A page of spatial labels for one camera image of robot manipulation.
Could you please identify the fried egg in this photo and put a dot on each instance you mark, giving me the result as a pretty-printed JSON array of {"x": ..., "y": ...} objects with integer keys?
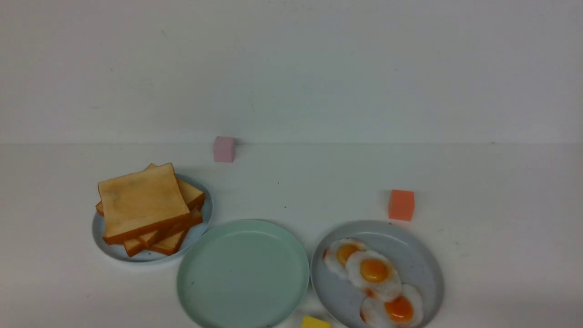
[
  {"x": 374, "y": 275},
  {"x": 405, "y": 311},
  {"x": 337, "y": 253}
]

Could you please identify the toast slice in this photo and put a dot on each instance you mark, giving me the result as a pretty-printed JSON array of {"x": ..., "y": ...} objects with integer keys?
[
  {"x": 170, "y": 242},
  {"x": 191, "y": 193},
  {"x": 134, "y": 246},
  {"x": 116, "y": 231}
]

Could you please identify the pink foam cube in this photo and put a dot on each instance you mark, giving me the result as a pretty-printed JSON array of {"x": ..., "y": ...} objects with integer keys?
[{"x": 224, "y": 149}]

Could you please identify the orange foam cube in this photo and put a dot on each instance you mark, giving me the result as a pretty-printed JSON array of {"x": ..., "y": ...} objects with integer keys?
[{"x": 401, "y": 205}]

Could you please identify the mint green centre plate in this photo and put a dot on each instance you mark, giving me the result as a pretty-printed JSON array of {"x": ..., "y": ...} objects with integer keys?
[{"x": 243, "y": 274}]

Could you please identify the grey blue egg plate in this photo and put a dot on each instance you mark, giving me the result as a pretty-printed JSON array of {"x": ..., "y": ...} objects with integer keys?
[{"x": 415, "y": 264}]

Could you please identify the yellow foam cube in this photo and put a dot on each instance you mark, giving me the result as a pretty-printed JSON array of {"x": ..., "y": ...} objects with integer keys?
[{"x": 312, "y": 322}]

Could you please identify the light blue bread plate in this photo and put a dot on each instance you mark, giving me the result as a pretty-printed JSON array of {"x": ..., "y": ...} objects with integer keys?
[{"x": 117, "y": 253}]

